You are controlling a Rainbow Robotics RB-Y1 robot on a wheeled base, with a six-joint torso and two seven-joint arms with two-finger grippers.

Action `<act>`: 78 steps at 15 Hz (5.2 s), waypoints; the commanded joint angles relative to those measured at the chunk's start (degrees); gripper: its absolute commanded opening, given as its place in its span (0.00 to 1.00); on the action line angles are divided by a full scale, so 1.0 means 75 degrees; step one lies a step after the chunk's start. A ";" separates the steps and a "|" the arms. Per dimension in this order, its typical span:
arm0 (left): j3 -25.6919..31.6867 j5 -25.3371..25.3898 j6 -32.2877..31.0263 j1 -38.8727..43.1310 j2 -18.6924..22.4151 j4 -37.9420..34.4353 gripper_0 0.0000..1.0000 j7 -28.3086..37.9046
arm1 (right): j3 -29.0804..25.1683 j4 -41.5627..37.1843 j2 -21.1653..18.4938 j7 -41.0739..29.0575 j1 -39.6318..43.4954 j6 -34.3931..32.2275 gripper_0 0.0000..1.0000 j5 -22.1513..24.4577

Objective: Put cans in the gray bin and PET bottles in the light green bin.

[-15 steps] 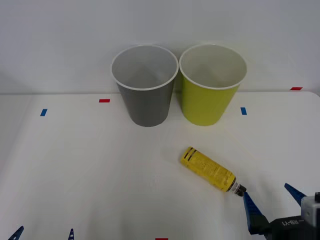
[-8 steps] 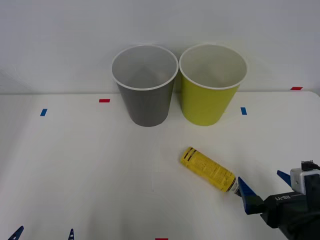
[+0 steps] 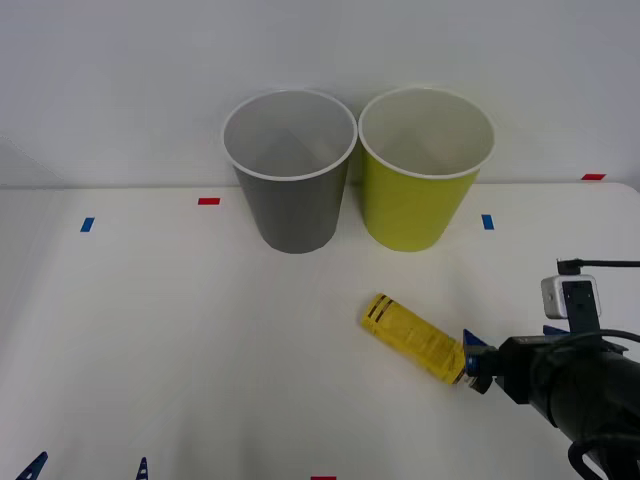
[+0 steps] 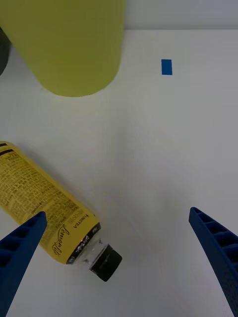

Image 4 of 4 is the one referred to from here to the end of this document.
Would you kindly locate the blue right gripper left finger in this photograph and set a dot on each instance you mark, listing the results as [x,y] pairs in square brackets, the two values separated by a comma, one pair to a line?
[17,252]

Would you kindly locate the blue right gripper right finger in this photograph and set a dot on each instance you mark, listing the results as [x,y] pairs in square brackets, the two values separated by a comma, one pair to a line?
[220,247]

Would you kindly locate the yellow label plastic bottle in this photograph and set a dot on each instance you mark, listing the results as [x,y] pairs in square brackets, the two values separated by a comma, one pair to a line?
[37,193]

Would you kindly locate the grey plastic bin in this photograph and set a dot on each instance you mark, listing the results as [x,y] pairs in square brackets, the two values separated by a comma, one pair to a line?
[3,54]

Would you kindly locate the yellow-green plastic bin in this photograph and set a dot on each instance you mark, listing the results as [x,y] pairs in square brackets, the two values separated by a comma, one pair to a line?
[69,44]

